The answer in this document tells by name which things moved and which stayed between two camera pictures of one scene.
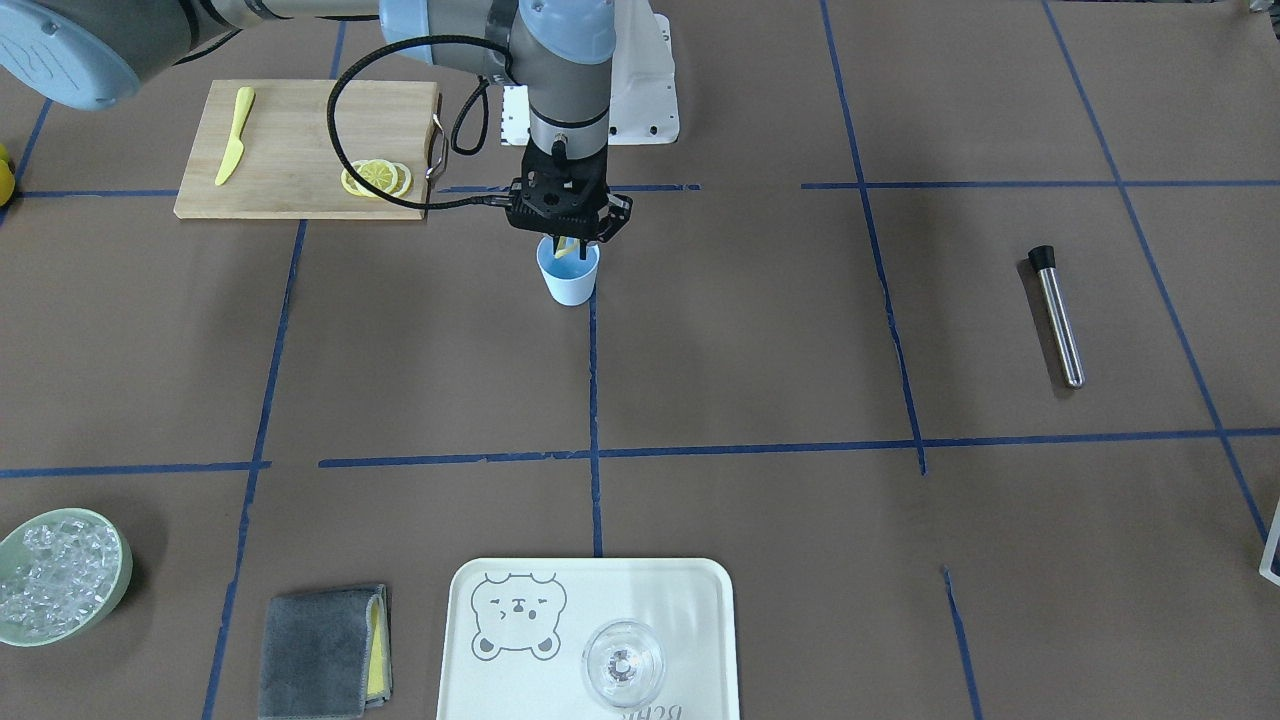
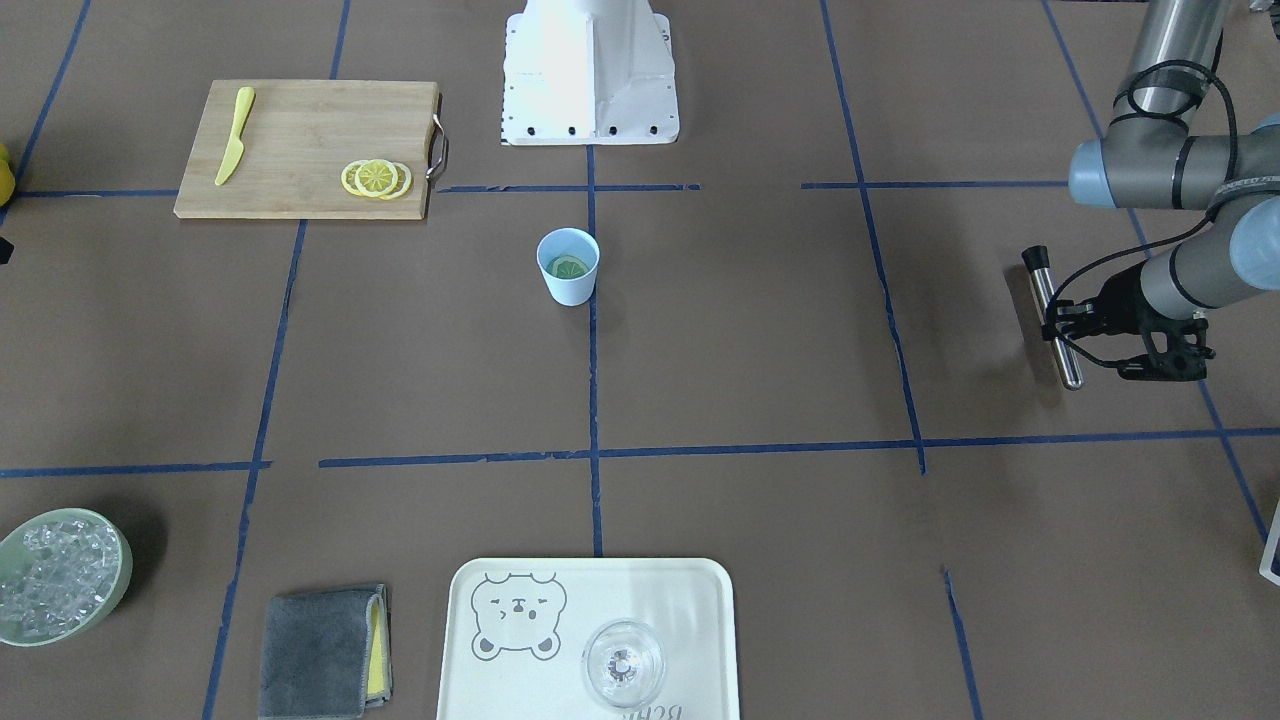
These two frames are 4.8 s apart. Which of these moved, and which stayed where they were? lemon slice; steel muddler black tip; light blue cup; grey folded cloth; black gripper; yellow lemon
Moved: black gripper; lemon slice
Stayed: light blue cup; grey folded cloth; yellow lemon; steel muddler black tip
